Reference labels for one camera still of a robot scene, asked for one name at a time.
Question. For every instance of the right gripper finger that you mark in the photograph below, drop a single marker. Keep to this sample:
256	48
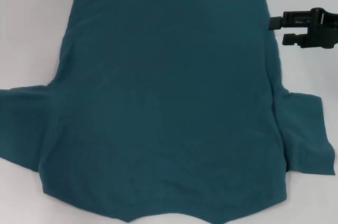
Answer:
291	40
290	19

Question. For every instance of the teal blue shirt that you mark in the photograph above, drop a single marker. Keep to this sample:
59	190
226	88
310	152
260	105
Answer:
163	102

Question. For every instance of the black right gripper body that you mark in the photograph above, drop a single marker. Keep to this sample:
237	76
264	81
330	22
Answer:
322	33

